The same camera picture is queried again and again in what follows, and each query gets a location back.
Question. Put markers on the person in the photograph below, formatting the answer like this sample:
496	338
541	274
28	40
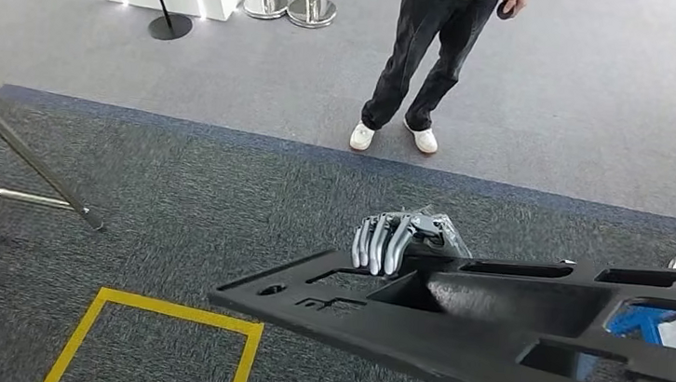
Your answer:
427	37

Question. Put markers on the black handheld device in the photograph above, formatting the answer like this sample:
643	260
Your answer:
504	10

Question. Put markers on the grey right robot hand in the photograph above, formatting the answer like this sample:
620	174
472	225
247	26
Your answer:
383	240

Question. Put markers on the long black plastic part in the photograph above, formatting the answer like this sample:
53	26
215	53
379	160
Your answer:
453	343

